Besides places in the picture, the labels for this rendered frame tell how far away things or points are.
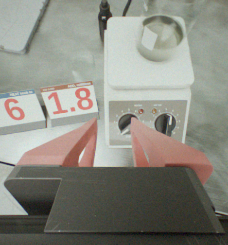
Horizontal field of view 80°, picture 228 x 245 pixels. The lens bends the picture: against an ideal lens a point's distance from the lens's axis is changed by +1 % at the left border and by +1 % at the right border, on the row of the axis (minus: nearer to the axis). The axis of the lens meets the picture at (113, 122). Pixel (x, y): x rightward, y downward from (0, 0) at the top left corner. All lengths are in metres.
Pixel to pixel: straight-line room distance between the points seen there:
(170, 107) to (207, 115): 0.11
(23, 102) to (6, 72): 0.11
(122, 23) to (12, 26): 0.26
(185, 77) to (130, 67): 0.08
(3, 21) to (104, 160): 0.38
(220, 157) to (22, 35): 0.47
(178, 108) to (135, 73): 0.08
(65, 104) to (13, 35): 0.21
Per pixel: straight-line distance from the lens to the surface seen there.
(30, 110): 0.29
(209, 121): 0.32
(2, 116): 0.32
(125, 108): 0.21
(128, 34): 0.24
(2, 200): 0.32
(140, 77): 0.20
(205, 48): 0.40
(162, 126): 0.22
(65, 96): 0.26
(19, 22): 0.43
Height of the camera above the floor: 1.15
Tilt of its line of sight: 76 degrees down
